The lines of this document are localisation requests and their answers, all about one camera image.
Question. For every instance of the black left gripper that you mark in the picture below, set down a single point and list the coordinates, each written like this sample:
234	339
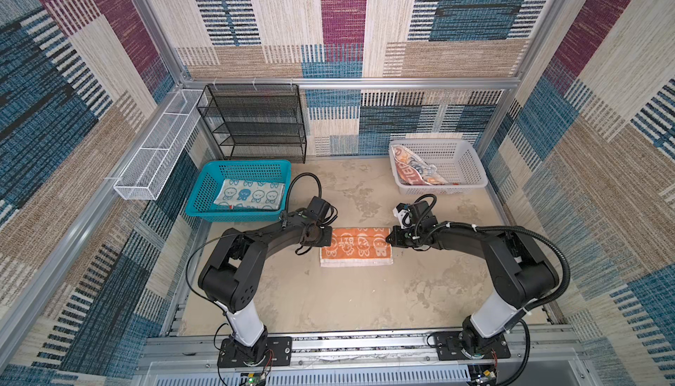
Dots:
326	239

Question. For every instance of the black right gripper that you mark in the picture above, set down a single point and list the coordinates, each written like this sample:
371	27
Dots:
397	240

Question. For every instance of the orange and cream towel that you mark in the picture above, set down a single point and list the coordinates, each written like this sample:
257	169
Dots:
356	248

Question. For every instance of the blue and cream towel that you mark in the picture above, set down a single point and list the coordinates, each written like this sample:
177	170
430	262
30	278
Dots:
250	195

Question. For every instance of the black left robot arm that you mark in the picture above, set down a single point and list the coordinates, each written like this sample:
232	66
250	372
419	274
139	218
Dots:
232	274

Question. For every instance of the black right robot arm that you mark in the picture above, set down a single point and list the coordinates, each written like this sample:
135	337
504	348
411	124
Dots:
526	272

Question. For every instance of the white plastic laundry basket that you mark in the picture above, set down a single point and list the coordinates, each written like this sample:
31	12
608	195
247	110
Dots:
455	159

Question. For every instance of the teal plastic basket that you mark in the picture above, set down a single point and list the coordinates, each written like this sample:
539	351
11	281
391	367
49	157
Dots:
201	201

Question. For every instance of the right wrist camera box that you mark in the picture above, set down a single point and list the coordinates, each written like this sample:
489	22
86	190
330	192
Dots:
403	215

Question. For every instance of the black wire shelf rack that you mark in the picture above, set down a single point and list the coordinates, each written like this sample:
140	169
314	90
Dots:
251	122

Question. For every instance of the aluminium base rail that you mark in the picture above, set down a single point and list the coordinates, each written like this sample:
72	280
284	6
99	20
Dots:
549	355

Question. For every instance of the white wire mesh tray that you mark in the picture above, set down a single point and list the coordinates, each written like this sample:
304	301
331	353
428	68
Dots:
145	176

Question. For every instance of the aluminium frame post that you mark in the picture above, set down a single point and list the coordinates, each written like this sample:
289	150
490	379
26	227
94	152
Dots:
541	32

